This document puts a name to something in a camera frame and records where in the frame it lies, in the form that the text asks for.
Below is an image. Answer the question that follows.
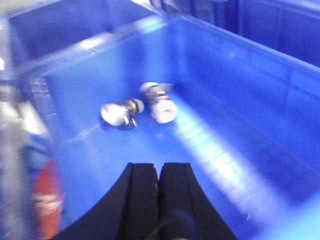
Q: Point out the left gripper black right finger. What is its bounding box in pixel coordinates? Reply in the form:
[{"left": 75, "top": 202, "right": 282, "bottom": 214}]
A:
[{"left": 158, "top": 162, "right": 237, "bottom": 240}]

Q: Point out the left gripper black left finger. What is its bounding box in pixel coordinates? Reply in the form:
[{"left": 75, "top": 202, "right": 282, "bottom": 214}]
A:
[{"left": 56, "top": 163, "right": 158, "bottom": 240}]

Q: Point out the white valve lying left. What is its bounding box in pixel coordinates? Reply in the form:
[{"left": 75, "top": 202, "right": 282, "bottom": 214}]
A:
[{"left": 100, "top": 98, "right": 145, "bottom": 130}]

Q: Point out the white valve lying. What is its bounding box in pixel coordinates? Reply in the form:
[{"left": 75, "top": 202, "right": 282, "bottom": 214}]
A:
[
  {"left": 100, "top": 98, "right": 145, "bottom": 130},
  {"left": 139, "top": 81, "right": 178, "bottom": 124}
]

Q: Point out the white valve lying right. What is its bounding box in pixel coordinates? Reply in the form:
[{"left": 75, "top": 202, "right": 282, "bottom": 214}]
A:
[{"left": 139, "top": 81, "right": 178, "bottom": 124}]

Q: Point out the neighbouring blue shelf box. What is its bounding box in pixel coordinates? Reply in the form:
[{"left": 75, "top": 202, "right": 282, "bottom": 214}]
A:
[{"left": 212, "top": 0, "right": 320, "bottom": 67}]

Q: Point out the red can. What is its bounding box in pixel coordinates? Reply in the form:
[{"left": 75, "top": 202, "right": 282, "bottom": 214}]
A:
[{"left": 32, "top": 158, "right": 65, "bottom": 240}]

